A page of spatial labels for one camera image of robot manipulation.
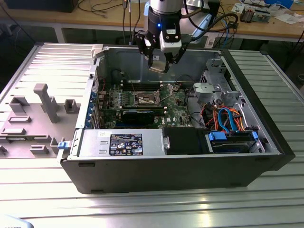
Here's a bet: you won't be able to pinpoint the grey electronic module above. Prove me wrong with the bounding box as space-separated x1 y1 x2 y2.
253 8 272 24

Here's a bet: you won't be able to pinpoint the silver CPU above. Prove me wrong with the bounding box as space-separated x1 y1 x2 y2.
148 60 167 75

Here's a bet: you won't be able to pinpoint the grey power supply unit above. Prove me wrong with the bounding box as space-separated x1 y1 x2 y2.
77 129 165 159

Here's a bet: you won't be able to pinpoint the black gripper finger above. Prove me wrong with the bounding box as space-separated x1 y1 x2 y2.
134 30 156 69
163 42 188 73

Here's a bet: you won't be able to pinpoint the black graphics card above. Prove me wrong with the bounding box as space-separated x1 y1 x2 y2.
122 109 155 125

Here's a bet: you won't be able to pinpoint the white rounded device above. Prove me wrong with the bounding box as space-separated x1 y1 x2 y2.
0 214 33 228

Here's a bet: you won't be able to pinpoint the CPU socket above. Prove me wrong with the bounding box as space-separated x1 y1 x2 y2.
134 90 161 106

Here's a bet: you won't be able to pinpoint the blue box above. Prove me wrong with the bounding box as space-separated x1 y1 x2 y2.
264 0 295 8

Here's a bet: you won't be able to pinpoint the wire locking lever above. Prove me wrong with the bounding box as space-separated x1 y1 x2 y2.
129 75 137 93

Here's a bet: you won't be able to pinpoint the green motherboard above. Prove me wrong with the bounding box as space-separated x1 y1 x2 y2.
97 82 194 130

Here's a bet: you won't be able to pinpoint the grey parts rack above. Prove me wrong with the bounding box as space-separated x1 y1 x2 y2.
0 83 83 159

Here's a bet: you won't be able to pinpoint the silver metal drive cage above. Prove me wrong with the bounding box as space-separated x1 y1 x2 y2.
192 57 243 106

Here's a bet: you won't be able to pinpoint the black monitor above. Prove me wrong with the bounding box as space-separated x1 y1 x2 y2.
4 0 77 14

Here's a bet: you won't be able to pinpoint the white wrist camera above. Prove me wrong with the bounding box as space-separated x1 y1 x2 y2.
159 28 183 52

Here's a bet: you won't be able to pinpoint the blue plastic clip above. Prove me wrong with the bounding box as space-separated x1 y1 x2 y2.
57 141 72 151

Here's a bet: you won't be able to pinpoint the orange power wires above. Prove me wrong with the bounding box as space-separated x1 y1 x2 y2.
201 104 247 133

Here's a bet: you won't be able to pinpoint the black upright box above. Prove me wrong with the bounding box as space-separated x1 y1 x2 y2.
208 0 221 27

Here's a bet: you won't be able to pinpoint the blue data wire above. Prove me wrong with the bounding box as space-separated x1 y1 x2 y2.
218 108 239 133

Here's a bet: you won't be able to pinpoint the wooden desk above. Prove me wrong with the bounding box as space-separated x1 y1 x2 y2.
0 0 304 40

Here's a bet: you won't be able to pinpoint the CPU cooler heatsink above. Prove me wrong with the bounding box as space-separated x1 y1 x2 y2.
239 6 255 24

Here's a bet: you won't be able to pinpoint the white plastic case latch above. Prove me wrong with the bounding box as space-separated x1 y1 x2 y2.
91 44 105 59

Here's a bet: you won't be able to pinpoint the black PC case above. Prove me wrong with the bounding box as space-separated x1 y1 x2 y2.
57 43 296 195

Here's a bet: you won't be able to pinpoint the white papers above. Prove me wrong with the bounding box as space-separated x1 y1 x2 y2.
273 11 304 26

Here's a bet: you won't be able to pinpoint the hard disk in blue carrier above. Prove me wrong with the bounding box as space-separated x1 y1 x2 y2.
204 130 260 154

